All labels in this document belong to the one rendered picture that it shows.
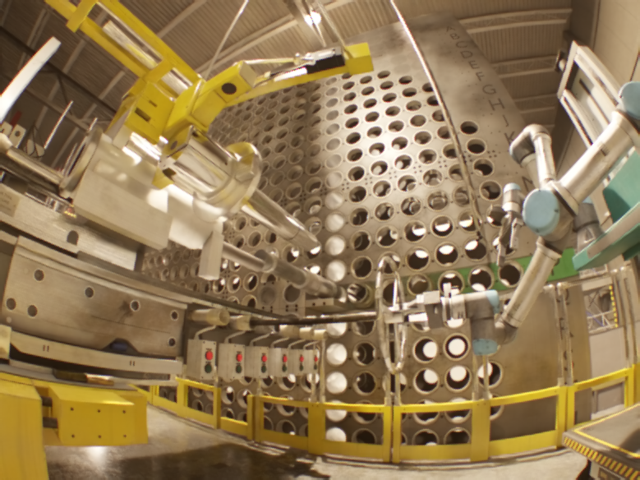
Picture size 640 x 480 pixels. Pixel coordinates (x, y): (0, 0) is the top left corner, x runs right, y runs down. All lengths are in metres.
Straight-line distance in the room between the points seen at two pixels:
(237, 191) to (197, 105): 0.38
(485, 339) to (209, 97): 1.27
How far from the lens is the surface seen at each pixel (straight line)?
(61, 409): 0.64
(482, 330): 0.90
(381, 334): 0.78
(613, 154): 0.85
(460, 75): 4.27
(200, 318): 1.15
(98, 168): 1.15
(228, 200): 1.17
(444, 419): 2.73
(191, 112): 1.20
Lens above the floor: 0.74
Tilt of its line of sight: 23 degrees up
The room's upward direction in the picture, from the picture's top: straight up
